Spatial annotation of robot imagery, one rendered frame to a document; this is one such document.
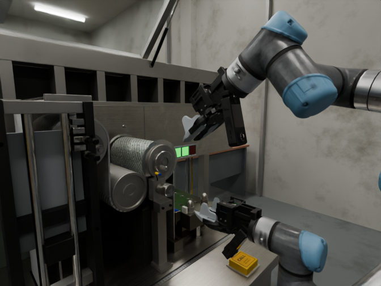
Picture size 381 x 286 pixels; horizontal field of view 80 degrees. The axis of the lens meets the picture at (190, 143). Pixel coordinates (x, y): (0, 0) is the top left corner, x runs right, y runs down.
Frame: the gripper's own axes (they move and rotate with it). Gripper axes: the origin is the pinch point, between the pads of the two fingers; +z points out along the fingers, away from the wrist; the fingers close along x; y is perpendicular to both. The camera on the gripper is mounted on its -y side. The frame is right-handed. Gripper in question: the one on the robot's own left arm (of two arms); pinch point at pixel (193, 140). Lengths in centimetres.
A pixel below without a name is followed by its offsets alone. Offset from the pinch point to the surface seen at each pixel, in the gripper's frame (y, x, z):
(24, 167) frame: 2.7, 37.4, 6.3
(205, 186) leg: 4, -81, 82
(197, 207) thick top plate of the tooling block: -13.5, -18.6, 32.0
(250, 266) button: -38.5, -16.4, 19.0
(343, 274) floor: -110, -175, 77
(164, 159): 3.3, -1.7, 16.5
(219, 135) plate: 25, -76, 43
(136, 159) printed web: 7.8, 4.6, 21.7
